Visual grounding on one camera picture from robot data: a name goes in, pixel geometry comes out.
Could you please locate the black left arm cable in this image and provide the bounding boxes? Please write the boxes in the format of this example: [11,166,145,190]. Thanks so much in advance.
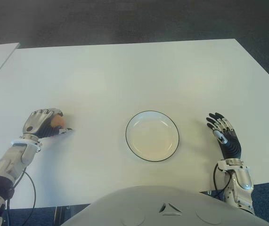
[6,170,37,226]

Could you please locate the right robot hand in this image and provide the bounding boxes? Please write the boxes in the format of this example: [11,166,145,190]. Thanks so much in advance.
[205,112,242,160]

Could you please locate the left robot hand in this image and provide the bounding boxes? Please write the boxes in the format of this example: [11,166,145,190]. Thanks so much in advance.
[22,108,73,140]

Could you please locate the grey robot torso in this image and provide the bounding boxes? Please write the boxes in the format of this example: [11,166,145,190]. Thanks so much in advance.
[62,185,269,226]

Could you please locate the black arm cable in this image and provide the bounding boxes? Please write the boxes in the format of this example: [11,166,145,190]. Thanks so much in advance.
[6,170,37,226]
[213,163,231,201]

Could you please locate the apple with blue sticker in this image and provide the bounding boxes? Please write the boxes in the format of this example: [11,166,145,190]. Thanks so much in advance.
[50,114,65,129]

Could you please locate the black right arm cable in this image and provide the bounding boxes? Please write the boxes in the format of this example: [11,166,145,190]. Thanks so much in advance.
[213,163,231,201]

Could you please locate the white plate with black rim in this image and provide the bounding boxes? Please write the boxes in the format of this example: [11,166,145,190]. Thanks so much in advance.
[125,110,180,163]

